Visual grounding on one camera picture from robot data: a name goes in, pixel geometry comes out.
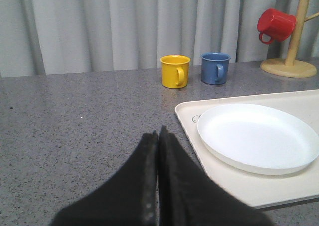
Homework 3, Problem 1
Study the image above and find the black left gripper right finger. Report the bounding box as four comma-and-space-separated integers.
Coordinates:
158, 127, 273, 226

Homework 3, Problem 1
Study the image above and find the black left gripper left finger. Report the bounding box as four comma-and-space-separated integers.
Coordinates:
51, 132, 159, 226

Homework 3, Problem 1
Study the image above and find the white round plate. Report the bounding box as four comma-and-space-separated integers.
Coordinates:
197, 104, 319, 175

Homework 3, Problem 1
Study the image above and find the cream rabbit serving tray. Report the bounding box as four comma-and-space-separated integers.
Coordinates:
175, 90, 319, 208

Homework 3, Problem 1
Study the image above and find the yellow enamel mug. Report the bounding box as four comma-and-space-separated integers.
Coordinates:
160, 55, 190, 89

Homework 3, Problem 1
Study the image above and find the blue enamel mug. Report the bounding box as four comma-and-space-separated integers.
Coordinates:
201, 52, 231, 85

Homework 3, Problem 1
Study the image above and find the wooden mug tree stand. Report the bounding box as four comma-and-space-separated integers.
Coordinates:
260, 0, 319, 78

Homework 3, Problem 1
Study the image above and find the grey pleated curtain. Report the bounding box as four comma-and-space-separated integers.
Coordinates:
0, 0, 319, 78

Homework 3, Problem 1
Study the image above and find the red enamel mug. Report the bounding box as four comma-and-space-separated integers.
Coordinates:
257, 8, 297, 44

